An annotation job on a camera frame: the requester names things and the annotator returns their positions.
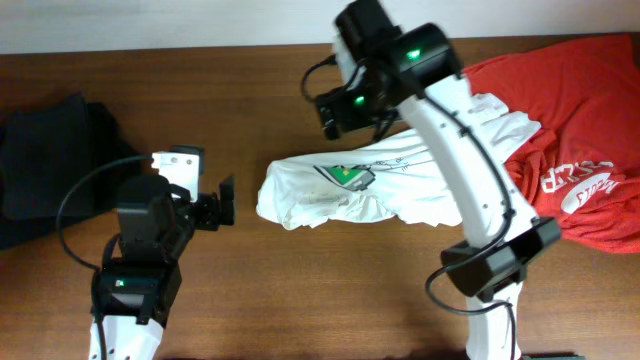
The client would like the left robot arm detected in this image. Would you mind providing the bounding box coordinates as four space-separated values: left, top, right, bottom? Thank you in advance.
88 145 236 359

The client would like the folded black garment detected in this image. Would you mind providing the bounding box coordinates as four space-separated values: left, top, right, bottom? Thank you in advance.
1 93 139 249

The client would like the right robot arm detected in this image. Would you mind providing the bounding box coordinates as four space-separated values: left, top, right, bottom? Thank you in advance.
308 0 561 359

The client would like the red t-shirt with white print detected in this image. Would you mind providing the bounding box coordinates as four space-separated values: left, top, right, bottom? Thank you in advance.
466 35 639 254

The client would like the white t-shirt with green print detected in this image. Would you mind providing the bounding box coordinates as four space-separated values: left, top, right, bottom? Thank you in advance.
255 92 543 231

